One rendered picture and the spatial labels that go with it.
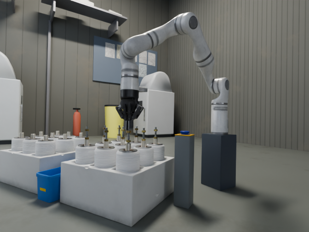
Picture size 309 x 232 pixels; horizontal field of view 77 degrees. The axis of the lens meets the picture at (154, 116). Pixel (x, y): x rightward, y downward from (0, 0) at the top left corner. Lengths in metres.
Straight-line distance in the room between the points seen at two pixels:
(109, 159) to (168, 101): 3.25
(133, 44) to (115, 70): 3.56
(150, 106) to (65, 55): 1.85
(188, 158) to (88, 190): 0.43
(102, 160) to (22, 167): 0.53
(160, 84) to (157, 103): 0.40
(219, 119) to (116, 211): 0.72
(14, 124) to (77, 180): 2.33
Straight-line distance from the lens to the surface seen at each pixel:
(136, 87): 0.78
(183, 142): 0.86
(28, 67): 4.01
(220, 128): 1.16
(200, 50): 1.03
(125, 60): 0.84
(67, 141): 1.23
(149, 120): 3.73
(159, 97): 3.88
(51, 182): 1.01
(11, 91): 3.18
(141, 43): 0.82
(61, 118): 3.97
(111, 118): 3.64
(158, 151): 0.96
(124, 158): 0.76
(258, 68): 3.51
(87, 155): 0.92
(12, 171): 1.34
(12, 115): 3.17
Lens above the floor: 0.38
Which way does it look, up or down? 1 degrees up
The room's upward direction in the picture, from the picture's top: 1 degrees clockwise
